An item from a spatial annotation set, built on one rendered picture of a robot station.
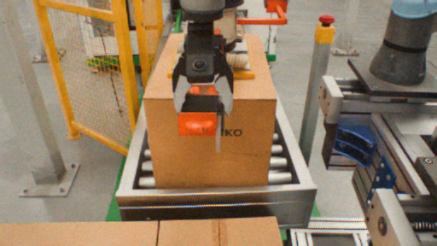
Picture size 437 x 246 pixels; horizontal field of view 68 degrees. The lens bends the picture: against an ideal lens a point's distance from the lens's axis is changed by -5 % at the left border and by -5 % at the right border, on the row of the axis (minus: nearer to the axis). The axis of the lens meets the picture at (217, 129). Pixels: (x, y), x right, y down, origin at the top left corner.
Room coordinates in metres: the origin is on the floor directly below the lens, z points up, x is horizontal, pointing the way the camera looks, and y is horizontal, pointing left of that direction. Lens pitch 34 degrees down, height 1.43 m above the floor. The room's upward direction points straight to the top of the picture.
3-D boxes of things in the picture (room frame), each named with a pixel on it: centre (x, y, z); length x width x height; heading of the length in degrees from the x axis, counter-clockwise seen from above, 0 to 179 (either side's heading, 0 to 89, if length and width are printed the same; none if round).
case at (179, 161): (1.17, 0.02, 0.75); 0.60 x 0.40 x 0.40; 179
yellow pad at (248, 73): (1.17, -0.08, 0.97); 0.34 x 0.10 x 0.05; 179
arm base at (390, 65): (0.87, -0.51, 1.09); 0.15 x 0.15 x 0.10
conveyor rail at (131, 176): (1.99, 0.38, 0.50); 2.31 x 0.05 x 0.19; 3
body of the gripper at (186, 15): (0.60, 0.03, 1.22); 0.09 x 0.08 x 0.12; 179
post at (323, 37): (1.44, -0.47, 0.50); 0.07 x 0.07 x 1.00; 3
